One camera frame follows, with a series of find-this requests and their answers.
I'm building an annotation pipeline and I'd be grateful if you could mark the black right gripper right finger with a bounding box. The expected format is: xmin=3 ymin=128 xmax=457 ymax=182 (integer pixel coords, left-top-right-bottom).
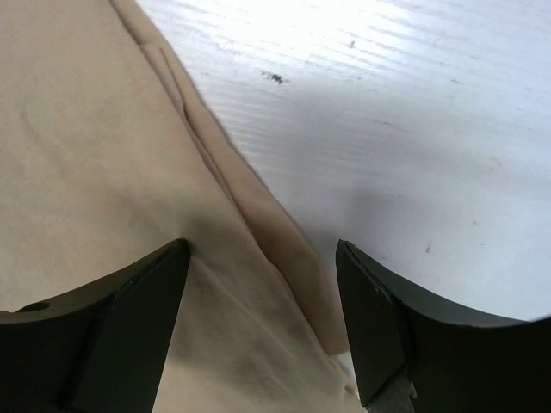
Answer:
xmin=336 ymin=241 xmax=550 ymax=412

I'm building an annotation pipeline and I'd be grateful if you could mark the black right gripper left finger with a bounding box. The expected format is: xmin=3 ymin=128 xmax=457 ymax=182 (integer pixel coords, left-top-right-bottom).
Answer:
xmin=1 ymin=239 xmax=190 ymax=412

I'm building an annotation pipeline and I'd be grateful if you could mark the beige garment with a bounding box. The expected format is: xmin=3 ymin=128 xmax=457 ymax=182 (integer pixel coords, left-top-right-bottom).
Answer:
xmin=1 ymin=1 xmax=362 ymax=412

